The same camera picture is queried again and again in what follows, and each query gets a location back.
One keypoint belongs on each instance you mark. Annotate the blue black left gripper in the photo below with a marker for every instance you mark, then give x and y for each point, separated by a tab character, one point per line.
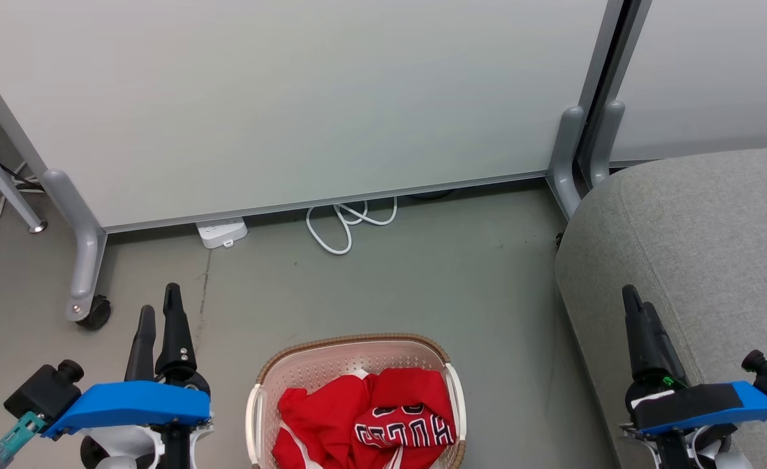
129	404

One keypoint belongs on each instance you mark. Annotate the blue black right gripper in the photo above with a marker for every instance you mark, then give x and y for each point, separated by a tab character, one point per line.
702	404

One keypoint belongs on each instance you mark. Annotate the red lettered basketball jersey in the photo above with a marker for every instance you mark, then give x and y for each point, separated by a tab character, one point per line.
409	397

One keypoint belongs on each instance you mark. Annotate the grey fabric sofa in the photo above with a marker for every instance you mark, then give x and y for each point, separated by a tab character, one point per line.
715	247

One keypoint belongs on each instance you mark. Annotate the black caster wheel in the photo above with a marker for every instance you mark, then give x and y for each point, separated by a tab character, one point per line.
97	314

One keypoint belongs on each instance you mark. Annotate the grey partition foot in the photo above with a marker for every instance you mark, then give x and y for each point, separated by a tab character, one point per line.
562	163
84	247
603	143

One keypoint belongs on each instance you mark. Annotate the white power strip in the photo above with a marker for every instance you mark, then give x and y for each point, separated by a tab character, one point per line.
222	232

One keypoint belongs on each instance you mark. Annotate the beige plastic laundry basket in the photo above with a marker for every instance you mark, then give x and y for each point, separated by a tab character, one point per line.
331	365

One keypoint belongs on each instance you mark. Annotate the grey metal table leg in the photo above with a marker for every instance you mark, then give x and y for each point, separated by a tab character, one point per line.
6	189

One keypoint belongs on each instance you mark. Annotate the large white partition panel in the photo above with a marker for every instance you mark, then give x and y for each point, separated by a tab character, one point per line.
292	98

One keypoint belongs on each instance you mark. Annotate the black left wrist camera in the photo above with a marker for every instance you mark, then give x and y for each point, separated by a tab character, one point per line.
45	391

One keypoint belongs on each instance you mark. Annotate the teal left camera connector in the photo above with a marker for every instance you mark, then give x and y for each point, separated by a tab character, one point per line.
15	440

